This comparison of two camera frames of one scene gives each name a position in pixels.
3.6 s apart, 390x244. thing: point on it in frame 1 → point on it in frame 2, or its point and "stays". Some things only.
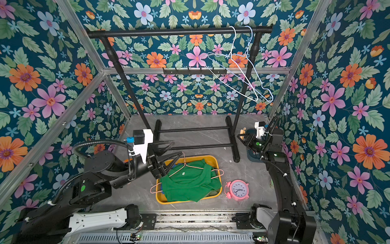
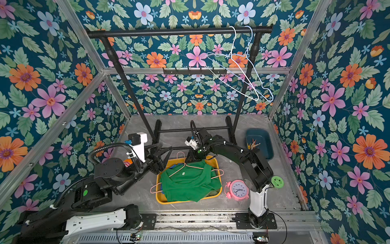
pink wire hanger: (184, 163) stays
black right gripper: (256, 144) → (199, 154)
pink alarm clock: (237, 189) stays
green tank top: (190, 182) stays
